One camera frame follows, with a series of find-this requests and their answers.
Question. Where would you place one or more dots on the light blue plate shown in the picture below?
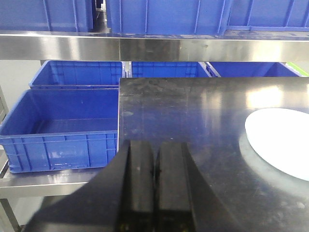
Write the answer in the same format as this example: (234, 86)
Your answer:
(281, 137)

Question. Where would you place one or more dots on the steel lower side shelf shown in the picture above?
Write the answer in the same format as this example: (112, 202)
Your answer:
(41, 184)

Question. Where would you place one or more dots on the blue lower crate right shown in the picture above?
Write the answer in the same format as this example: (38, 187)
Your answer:
(251, 69)

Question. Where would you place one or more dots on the blue upper crate middle-right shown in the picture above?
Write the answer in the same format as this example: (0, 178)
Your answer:
(269, 15)

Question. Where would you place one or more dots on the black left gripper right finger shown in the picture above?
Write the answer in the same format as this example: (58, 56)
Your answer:
(185, 202)

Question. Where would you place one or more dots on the blue upper crate middle-left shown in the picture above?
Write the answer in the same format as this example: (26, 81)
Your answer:
(168, 17)

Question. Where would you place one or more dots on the blue lower crate front-left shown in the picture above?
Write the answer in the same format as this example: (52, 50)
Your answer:
(50, 130)

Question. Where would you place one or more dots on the blue upper crate left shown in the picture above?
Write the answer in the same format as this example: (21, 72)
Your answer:
(48, 15)

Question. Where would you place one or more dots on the blue lower crate middle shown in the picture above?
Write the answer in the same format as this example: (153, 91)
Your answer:
(147, 69)

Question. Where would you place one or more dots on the stainless steel shelf rail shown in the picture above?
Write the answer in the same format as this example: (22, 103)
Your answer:
(234, 46)

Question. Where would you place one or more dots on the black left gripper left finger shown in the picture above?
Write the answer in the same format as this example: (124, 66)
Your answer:
(120, 198)

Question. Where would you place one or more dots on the blue lower crate back-left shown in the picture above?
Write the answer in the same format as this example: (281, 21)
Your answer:
(59, 74)

